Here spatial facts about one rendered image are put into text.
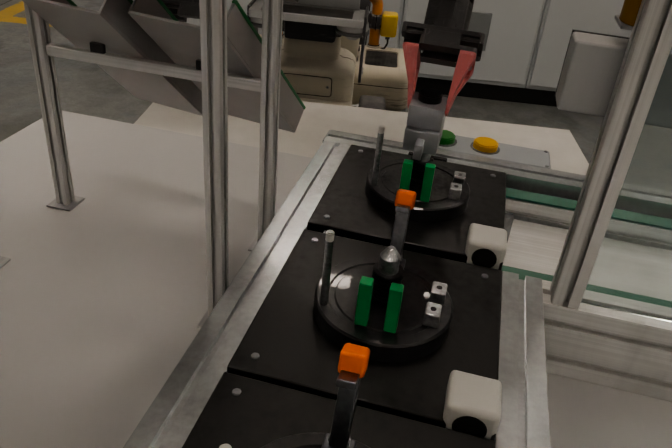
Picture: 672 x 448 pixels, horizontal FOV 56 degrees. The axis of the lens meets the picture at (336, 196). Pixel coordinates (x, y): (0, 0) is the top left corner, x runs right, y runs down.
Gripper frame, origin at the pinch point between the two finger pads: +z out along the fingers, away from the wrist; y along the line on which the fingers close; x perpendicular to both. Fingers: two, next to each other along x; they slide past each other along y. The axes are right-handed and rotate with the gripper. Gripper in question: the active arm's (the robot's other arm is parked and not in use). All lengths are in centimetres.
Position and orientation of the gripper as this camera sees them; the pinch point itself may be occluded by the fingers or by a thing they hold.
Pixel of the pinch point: (428, 105)
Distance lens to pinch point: 81.8
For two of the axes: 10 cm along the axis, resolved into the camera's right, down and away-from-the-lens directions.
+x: 1.6, 1.4, 9.8
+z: -2.2, 9.7, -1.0
